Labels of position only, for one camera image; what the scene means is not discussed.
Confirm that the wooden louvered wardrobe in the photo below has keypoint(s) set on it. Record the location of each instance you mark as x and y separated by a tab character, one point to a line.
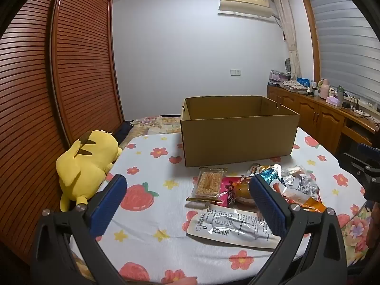
80	65

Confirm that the wooden sideboard cabinet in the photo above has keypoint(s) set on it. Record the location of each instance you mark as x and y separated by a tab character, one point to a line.
308	115

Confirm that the teal snack packet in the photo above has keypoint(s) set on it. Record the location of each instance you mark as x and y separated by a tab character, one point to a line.
268	176

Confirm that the pink thermos jug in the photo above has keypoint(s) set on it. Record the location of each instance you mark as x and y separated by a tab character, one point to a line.
324	88

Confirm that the pink tissue box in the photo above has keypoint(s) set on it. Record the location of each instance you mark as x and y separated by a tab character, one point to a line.
333	101

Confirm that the green drink bottle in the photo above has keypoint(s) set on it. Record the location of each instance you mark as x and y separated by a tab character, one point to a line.
340	92

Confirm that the clear cereal bar packet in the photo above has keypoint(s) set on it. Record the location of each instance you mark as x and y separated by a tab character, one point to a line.
207	184

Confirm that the white power strip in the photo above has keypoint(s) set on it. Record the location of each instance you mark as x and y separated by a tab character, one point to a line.
360	111

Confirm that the pink packet with brown bun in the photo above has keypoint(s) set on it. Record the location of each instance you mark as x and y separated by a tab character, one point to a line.
237	191

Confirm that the floral quilt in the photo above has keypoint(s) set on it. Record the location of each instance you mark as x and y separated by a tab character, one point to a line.
154	126

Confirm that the folded patterned cloth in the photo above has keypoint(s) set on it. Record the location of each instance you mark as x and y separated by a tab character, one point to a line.
292	85

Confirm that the grey striped window blind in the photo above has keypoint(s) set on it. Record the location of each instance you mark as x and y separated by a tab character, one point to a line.
341	41

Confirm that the cream patterned curtain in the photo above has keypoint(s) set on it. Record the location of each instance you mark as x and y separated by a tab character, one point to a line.
289	35

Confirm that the pale pink snack packet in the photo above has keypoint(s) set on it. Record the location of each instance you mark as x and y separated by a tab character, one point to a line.
294	170

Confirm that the purple bag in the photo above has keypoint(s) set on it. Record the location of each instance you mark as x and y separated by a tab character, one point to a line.
277	76

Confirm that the white strawberry print blanket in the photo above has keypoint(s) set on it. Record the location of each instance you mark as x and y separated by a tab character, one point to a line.
166	166

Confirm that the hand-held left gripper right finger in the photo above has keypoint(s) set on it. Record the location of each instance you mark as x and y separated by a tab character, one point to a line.
267	207

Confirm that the beige wall air conditioner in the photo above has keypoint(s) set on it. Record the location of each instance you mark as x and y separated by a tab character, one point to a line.
245	1

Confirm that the wooden window frame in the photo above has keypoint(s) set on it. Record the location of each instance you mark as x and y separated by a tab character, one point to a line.
311	35

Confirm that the brown cardboard box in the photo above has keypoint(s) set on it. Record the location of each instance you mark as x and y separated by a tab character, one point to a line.
237	139

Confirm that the large white packet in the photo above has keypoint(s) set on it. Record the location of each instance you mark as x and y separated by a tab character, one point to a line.
228	225

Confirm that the yellow plush toy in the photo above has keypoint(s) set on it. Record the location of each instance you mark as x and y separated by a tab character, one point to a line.
89	160

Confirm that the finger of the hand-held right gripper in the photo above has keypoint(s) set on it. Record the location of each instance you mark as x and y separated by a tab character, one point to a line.
356	160
368	149

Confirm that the white wall switch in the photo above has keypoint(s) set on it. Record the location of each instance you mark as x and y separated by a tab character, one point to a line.
235	71

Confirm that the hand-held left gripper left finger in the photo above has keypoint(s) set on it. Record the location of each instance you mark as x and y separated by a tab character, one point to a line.
108	206

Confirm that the small white fan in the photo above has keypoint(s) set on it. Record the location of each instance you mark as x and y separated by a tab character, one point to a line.
288	65

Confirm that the small brown orange packet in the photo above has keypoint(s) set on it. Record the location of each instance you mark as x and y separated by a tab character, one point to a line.
256	167

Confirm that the white red snack packet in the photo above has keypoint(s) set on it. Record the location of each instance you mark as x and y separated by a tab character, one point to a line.
278	188

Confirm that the blue box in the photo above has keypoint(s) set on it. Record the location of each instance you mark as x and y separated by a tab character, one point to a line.
302	81

